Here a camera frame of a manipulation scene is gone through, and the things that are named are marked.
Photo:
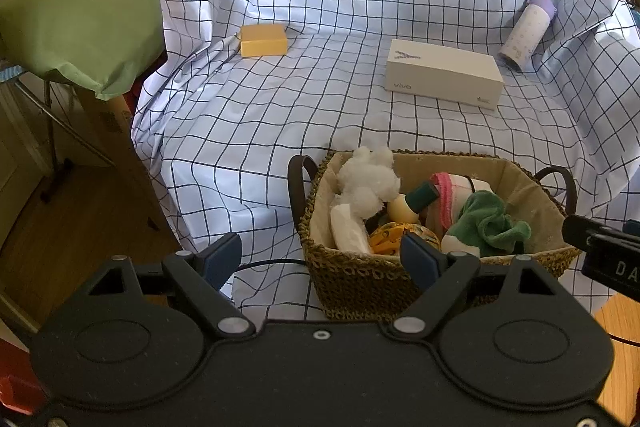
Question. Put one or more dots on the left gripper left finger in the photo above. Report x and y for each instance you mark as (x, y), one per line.
(200, 278)

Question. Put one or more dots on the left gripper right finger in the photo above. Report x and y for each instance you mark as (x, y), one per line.
(443, 280)

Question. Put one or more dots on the white roll with green scrunchie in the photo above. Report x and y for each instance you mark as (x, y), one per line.
(485, 229)

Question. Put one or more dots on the yellow patterned cloth bundle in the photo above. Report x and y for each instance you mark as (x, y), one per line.
(386, 240)

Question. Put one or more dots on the beige sponge green handle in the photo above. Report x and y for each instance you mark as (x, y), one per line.
(406, 208)

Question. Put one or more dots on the white pink towel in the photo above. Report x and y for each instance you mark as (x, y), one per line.
(454, 191)

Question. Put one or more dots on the white fluffy plush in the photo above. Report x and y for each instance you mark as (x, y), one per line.
(367, 181)

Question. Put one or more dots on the woven basket with fabric liner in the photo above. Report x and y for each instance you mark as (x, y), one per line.
(354, 287)

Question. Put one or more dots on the white phone box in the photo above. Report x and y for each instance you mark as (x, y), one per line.
(449, 74)

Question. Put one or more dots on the white purple water bottle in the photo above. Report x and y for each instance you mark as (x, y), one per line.
(527, 33)

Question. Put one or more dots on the blue checkered sheet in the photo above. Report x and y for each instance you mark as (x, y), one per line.
(216, 130)

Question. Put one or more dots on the yellow sponge block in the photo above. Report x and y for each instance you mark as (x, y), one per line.
(263, 40)

